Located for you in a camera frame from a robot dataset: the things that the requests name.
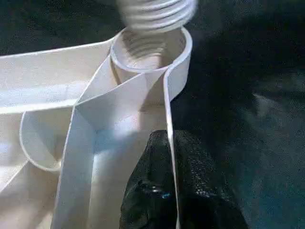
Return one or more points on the white plastic table leg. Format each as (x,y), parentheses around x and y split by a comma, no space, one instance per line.
(157,14)

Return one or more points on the white plastic table top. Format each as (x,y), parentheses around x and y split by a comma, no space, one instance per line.
(71,71)

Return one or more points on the black work mat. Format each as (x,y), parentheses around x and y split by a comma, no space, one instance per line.
(250,95)

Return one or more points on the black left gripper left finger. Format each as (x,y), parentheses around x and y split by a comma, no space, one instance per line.
(147,190)

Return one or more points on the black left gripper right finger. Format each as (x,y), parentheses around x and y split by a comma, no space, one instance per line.
(202,190)

